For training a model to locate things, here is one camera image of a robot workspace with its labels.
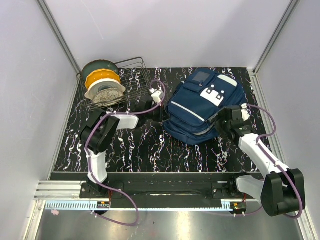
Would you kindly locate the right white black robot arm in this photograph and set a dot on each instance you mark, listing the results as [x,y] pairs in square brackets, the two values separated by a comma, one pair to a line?
[282,192]

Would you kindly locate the black wire dish rack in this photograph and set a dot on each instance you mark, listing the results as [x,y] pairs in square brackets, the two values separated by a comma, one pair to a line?
[133,76]

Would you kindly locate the aluminium frame rail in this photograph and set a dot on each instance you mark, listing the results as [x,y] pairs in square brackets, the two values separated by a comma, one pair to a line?
[60,190]

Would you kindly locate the grey slotted cable duct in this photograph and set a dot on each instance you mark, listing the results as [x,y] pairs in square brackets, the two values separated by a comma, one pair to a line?
[94,205]

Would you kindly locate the grey speckled plate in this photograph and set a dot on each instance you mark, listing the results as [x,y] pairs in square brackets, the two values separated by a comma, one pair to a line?
[108,97]

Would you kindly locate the left aluminium corner post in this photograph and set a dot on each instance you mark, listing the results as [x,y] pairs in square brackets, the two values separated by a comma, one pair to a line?
[58,34]

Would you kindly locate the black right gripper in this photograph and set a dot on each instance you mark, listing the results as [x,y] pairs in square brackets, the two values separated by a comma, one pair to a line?
[221,114]

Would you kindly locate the white plate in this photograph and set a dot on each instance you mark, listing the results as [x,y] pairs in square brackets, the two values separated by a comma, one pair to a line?
[103,84]

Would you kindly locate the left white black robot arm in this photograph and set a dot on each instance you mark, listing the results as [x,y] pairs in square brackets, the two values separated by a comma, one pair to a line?
[99,130]

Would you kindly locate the orange plate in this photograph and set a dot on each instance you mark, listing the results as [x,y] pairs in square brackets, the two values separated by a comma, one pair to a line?
[100,74]

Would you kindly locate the right aluminium corner post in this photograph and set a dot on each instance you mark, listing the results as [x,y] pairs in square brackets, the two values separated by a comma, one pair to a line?
[276,34]

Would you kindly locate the dark green plate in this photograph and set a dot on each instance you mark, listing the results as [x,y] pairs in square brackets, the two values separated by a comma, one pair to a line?
[97,65]

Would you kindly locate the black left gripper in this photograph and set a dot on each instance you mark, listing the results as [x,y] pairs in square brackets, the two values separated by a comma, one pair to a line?
[161,112]

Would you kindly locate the aluminium corner post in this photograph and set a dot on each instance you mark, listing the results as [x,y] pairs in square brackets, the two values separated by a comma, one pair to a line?
[276,34]
[58,34]

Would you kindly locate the navy blue student backpack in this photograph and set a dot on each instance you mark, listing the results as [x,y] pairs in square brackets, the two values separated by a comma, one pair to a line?
[195,103]

